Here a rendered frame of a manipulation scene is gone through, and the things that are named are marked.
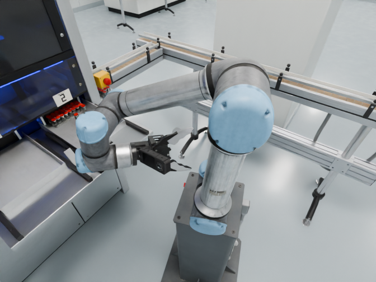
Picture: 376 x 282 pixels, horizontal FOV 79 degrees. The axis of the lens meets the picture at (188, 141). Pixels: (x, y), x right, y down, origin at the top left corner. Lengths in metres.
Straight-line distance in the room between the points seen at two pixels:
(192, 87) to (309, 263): 1.57
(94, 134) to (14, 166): 0.67
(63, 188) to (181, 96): 0.65
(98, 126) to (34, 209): 0.53
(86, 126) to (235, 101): 0.37
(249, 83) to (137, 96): 0.32
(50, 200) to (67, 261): 0.93
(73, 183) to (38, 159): 0.23
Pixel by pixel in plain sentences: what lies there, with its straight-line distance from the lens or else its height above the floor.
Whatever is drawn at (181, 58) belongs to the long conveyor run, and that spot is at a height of 0.89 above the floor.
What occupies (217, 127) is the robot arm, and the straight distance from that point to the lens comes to 0.42.
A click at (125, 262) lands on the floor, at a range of 1.78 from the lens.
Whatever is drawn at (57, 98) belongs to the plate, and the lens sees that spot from 1.27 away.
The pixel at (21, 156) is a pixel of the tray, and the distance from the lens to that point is 1.27.
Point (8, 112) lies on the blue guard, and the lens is 1.20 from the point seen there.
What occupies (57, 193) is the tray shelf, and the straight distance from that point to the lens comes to 1.04.
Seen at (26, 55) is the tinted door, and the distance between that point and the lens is 1.18.
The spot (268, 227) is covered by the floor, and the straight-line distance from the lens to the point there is 1.91.
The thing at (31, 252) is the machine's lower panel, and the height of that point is 0.25.
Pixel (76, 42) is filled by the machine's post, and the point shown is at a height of 1.23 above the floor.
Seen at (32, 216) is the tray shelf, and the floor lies 0.88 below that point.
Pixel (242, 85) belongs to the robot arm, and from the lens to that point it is 0.43.
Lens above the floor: 1.65
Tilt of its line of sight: 45 degrees down
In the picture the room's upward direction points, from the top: straight up
